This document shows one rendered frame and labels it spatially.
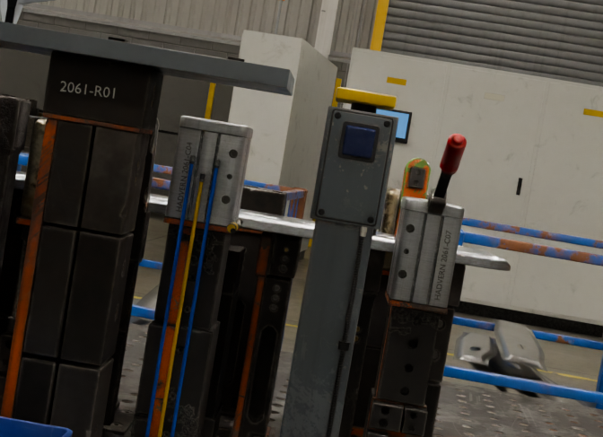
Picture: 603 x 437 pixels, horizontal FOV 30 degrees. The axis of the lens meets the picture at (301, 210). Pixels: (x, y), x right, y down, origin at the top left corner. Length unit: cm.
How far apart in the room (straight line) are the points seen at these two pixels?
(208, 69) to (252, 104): 824
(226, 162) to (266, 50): 808
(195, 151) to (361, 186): 24
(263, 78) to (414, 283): 33
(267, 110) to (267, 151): 33
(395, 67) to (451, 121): 64
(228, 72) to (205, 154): 21
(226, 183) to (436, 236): 24
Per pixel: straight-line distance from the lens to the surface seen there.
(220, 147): 126
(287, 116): 925
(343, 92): 111
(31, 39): 111
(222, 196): 127
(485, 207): 927
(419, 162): 161
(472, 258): 139
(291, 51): 929
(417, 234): 127
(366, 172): 110
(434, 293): 128
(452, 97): 926
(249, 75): 107
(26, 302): 115
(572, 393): 326
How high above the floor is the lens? 109
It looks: 3 degrees down
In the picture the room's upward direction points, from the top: 9 degrees clockwise
